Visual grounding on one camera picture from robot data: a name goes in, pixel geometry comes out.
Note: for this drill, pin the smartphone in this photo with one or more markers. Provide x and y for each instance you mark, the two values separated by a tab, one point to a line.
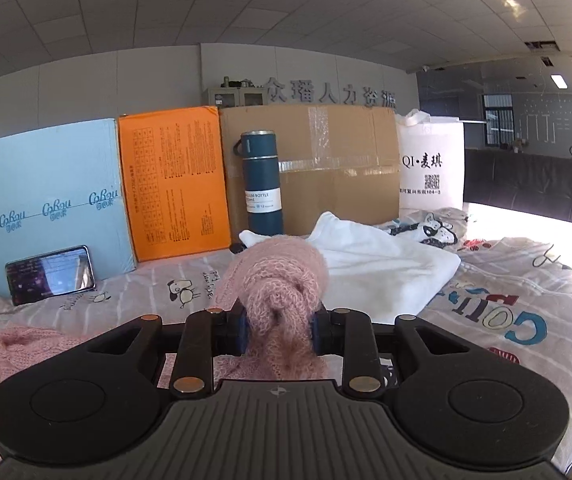
48	275

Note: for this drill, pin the light blue carton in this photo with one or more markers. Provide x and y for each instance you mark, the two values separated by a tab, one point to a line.
41	175

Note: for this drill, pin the white tote bag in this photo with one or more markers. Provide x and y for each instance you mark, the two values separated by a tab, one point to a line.
430	160

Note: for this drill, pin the ceiling light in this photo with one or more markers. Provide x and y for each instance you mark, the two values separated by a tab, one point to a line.
559	81

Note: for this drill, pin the orange carton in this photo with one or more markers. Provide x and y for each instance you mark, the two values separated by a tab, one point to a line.
176	185

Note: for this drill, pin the window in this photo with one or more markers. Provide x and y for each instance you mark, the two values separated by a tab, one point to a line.
499	120

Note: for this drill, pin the brown cardboard box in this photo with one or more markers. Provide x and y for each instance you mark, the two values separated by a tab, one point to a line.
336	185

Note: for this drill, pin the white garment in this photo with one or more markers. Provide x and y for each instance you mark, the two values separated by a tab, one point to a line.
380	270

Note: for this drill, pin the pink knitted sweater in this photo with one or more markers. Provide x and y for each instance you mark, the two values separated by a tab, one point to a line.
276	280

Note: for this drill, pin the black sofa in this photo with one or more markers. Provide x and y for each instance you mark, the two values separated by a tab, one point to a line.
525	185

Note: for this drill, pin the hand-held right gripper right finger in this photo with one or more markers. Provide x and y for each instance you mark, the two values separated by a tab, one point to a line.
316	334

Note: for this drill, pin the grey wall lettering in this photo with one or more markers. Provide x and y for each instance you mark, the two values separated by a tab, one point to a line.
331	92

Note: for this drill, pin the beige cabinet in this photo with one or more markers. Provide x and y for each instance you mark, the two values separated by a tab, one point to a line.
226	97

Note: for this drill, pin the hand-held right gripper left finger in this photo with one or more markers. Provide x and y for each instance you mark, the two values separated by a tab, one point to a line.
240	332

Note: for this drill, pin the dark blue vacuum bottle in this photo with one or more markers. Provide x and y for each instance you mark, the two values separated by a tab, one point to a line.
261	175

